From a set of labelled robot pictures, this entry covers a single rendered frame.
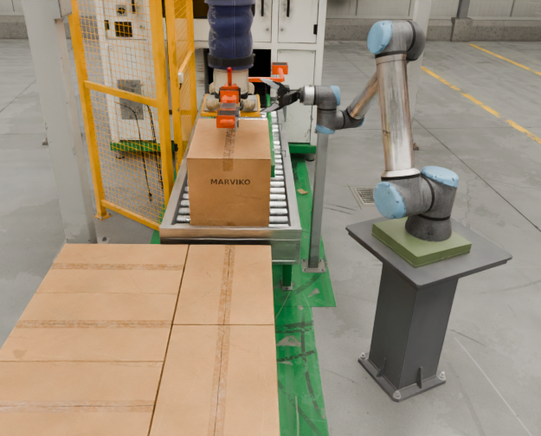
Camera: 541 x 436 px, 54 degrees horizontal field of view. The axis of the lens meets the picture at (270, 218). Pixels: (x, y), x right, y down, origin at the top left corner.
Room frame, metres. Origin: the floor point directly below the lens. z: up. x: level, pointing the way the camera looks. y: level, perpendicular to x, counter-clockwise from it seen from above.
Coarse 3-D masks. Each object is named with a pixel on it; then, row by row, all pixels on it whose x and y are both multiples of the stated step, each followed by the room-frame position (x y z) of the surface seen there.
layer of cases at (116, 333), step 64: (64, 256) 2.06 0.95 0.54; (128, 256) 2.07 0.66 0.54; (192, 256) 2.09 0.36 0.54; (256, 256) 2.10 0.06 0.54; (64, 320) 1.60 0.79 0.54; (128, 320) 1.61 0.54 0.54; (192, 320) 1.62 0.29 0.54; (256, 320) 1.63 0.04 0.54; (0, 384) 1.27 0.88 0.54; (64, 384) 1.28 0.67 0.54; (128, 384) 1.29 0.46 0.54; (192, 384) 1.29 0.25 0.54; (256, 384) 1.30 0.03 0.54
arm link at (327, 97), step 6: (318, 90) 2.37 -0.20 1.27; (324, 90) 2.37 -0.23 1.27; (330, 90) 2.38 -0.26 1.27; (336, 90) 2.38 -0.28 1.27; (318, 96) 2.36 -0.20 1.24; (324, 96) 2.36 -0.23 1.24; (330, 96) 2.36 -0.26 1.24; (336, 96) 2.36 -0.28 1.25; (318, 102) 2.36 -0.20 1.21; (324, 102) 2.36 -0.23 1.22; (330, 102) 2.36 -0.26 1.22; (336, 102) 2.37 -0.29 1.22; (324, 108) 2.36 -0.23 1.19; (330, 108) 2.36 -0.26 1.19
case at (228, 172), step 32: (224, 128) 2.75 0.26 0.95; (256, 128) 2.76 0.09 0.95; (192, 160) 2.31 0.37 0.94; (224, 160) 2.32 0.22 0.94; (256, 160) 2.33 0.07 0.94; (192, 192) 2.31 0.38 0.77; (224, 192) 2.32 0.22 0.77; (256, 192) 2.33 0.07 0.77; (192, 224) 2.31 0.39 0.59; (224, 224) 2.32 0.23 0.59; (256, 224) 2.33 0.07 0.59
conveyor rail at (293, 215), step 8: (280, 112) 4.21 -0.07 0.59; (280, 120) 4.01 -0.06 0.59; (280, 128) 3.82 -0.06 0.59; (280, 136) 3.65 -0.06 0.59; (280, 144) 3.52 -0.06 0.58; (280, 152) 3.48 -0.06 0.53; (288, 152) 3.32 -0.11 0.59; (288, 160) 3.18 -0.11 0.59; (288, 168) 3.06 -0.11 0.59; (288, 176) 2.92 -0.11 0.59; (288, 184) 2.81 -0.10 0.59; (288, 192) 2.70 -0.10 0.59; (288, 200) 2.60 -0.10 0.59; (296, 200) 2.61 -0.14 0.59; (288, 208) 2.52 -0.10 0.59; (296, 208) 2.50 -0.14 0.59; (288, 216) 2.49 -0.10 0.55; (296, 216) 2.42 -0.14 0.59; (288, 224) 2.47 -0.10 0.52; (296, 224) 2.33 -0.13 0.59
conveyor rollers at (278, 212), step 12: (264, 108) 4.47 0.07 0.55; (276, 120) 4.18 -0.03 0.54; (276, 132) 3.85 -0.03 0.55; (276, 144) 3.64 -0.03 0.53; (276, 156) 3.38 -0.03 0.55; (276, 168) 3.19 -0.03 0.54; (276, 180) 3.01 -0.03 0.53; (276, 192) 2.83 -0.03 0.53; (276, 204) 2.65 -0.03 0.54; (180, 216) 2.47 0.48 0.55; (276, 216) 2.49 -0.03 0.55
